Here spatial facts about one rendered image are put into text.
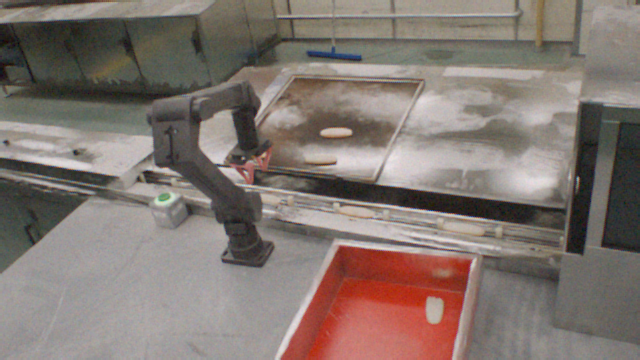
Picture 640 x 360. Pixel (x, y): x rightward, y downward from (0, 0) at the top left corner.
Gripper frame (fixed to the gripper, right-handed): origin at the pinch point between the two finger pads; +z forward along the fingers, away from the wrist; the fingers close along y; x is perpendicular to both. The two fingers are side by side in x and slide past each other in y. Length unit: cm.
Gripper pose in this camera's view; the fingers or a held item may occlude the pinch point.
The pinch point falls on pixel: (256, 174)
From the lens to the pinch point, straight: 151.2
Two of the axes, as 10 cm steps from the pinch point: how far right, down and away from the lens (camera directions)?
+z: 1.4, 8.5, 5.1
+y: 4.4, -5.2, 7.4
